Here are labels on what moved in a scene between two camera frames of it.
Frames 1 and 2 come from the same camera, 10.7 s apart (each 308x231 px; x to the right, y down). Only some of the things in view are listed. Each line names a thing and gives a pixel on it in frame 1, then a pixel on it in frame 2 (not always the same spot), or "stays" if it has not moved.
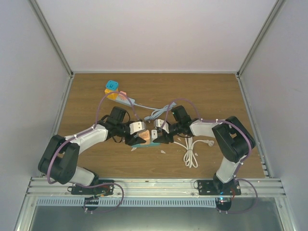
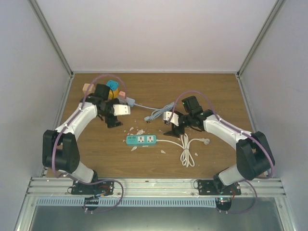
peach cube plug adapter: [145, 135] -> [91, 89]
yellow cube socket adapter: [111, 96] stays
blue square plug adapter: [112, 85] stays
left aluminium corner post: [51, 35] stays
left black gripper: [132, 140] -> [109, 121]
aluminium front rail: [160, 187] stays
